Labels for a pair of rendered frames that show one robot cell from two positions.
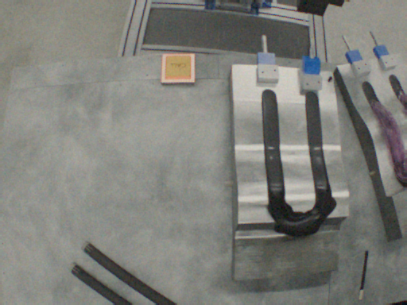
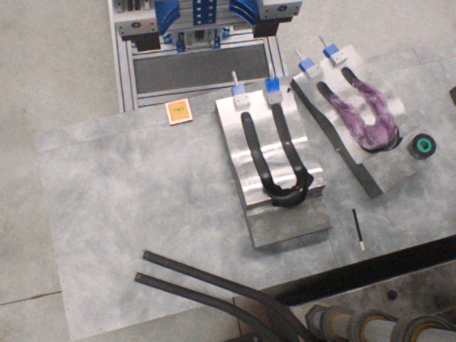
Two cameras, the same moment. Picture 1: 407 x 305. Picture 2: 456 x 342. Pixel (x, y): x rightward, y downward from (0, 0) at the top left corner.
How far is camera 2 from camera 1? 0.32 m
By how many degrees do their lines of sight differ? 4
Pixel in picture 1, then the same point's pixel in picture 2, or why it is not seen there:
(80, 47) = (79, 103)
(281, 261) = (284, 226)
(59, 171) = (108, 204)
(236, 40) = (208, 75)
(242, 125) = (233, 141)
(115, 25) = (105, 79)
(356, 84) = (311, 87)
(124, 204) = (165, 213)
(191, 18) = (169, 64)
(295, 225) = (286, 199)
